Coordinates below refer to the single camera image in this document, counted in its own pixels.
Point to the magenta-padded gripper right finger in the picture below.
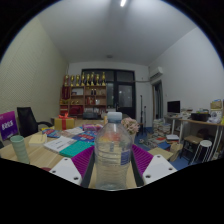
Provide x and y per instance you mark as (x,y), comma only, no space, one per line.
(143,158)

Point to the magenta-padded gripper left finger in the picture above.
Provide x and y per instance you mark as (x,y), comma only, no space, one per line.
(81,160)

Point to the clear plastic water bottle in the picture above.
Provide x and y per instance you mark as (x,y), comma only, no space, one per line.
(113,156)

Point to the teal book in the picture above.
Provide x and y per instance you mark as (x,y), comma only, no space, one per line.
(75,149)

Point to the white printed booklet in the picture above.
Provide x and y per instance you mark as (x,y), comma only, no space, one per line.
(59,144)

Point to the pink patterned box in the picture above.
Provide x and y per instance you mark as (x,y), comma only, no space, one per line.
(91,127)

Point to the pink flowers in white pot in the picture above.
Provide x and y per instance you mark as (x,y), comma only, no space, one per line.
(130,125)

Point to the yellow gift box red ribbon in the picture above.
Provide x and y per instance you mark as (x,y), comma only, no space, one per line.
(65,124)

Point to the black microphone stand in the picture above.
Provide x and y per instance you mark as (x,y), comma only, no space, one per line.
(143,115)

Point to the small orange upright box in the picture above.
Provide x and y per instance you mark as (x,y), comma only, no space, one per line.
(105,120)

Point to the black computer monitor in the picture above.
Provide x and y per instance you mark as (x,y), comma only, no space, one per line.
(173,107)

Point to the white round stool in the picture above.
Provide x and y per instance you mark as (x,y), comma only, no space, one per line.
(203,145)

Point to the wooden shelf unit with trophies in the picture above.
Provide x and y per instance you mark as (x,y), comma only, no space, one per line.
(83,98)

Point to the pale green ribbed cup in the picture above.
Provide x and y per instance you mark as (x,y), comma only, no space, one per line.
(20,150)

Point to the dark glass double door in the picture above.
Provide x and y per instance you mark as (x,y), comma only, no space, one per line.
(123,96)

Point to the cluttered wooden side desk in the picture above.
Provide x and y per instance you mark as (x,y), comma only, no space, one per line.
(200,123)

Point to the black office chair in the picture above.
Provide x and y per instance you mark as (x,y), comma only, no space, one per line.
(26,121)

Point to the purple sign board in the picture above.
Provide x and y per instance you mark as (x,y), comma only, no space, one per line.
(8,125)

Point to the ceiling tube light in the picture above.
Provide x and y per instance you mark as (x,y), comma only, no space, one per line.
(123,3)

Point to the white wall air conditioner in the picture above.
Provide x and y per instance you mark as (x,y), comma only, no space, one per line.
(156,72)

